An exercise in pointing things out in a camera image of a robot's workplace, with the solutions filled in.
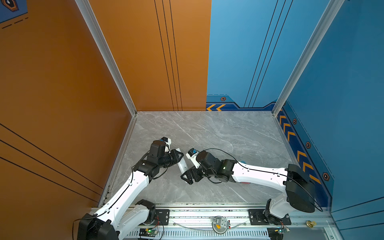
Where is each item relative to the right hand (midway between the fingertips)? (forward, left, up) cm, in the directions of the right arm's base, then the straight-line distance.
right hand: (186, 173), depth 76 cm
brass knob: (-21, -59, -11) cm, 63 cm away
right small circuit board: (-23, -44, -13) cm, 52 cm away
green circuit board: (-23, +19, -13) cm, 33 cm away
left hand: (+9, +2, +3) cm, 10 cm away
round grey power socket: (-21, -15, -5) cm, 27 cm away
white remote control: (+4, +2, +2) cm, 5 cm away
